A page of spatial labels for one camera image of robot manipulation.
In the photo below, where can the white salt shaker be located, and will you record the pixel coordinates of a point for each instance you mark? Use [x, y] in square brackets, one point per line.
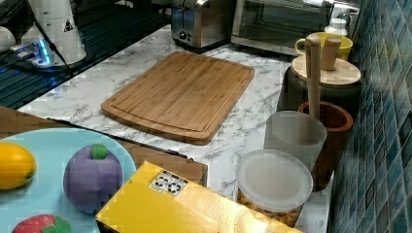
[337, 26]

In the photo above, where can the dark canister with wooden lid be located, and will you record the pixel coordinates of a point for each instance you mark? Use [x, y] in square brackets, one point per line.
[340, 85]

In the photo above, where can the brown wooden utensil holder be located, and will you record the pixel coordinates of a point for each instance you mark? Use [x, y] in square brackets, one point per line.
[338, 123]

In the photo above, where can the bamboo cutting board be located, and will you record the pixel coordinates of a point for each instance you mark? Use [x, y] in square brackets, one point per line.
[185, 97]

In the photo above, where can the frosted plastic cup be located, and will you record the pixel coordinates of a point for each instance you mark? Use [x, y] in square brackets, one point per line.
[297, 134]

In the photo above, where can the stainless steel toaster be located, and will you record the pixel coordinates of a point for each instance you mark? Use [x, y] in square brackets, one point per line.
[202, 23]

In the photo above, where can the yellow toy lemon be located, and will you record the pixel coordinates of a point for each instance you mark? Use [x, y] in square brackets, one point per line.
[17, 166]

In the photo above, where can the wooden pestle stick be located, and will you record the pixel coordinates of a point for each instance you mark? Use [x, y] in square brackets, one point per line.
[313, 68]

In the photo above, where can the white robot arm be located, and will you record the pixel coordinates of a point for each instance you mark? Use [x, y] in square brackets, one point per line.
[52, 40]

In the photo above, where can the red toy strawberry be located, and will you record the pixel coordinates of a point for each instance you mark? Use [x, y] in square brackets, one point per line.
[43, 224]

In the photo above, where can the plastic container with lid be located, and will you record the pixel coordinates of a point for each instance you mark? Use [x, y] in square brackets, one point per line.
[274, 184]

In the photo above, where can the purple toy eggplant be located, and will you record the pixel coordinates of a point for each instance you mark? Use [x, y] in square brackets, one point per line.
[91, 178]

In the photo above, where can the yellow cardboard box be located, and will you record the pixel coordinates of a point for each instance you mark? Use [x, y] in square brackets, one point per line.
[155, 200]

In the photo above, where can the brown wooden board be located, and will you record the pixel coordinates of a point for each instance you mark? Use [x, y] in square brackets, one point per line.
[14, 122]

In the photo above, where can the stainless toaster oven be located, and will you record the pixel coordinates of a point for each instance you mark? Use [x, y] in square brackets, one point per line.
[277, 24]

